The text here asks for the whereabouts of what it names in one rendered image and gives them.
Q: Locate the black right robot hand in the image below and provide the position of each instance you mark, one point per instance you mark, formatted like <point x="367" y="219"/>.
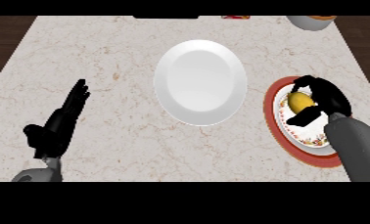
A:
<point x="329" y="99"/>

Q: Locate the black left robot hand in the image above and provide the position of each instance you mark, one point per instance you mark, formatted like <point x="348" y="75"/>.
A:
<point x="57" y="126"/>

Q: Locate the yellow lemon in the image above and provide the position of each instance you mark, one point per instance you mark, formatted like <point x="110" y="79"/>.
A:
<point x="299" y="101"/>

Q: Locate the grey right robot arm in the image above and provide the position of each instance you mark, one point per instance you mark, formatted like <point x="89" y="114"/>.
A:
<point x="351" y="148"/>

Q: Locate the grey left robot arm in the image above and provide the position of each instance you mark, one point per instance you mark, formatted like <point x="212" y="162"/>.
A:
<point x="39" y="172"/>

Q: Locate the red-rimmed floral plate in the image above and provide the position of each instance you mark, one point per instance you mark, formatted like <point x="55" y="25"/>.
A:
<point x="289" y="130"/>

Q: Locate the plain white plate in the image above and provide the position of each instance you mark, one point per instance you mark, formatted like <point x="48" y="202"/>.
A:
<point x="200" y="82"/>

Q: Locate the grey bowl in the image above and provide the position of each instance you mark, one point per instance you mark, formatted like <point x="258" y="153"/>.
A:
<point x="311" y="22"/>

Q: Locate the red and yellow object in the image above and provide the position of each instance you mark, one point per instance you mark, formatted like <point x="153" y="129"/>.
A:
<point x="234" y="17"/>

